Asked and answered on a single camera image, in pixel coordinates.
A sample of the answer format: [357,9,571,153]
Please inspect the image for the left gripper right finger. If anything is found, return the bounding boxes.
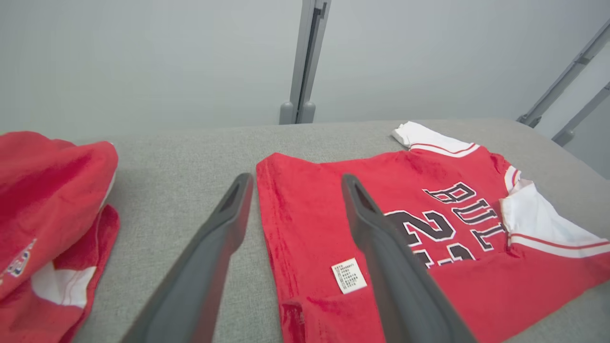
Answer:
[341,173,477,343]

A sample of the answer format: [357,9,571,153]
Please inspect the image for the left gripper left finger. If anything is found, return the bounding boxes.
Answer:
[122,172,254,343]

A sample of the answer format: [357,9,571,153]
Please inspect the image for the red basketball jersey white sleeves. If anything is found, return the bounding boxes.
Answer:
[256,121,610,343]

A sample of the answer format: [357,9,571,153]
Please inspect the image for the red shorts white stripe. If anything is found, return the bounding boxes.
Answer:
[0,131,120,343]

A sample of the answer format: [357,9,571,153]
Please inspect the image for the grey metal wheeled stand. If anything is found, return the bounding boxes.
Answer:
[517,19,610,147]

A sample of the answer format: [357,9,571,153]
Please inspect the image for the grey metal partition post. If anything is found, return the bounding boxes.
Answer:
[290,0,332,123]

